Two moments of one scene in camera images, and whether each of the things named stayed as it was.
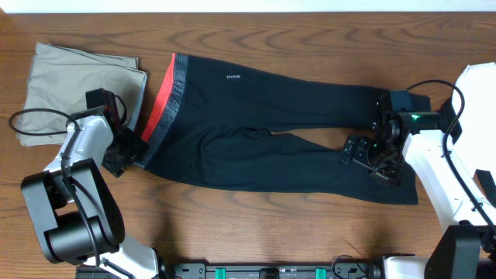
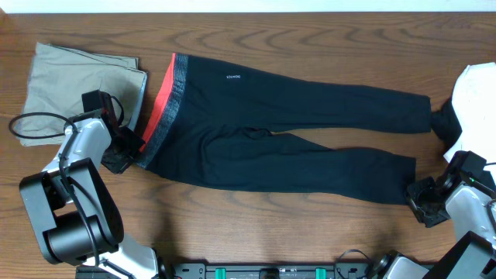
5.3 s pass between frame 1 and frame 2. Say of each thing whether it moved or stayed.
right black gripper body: moved
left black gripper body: stayed
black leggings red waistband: stayed
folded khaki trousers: stayed
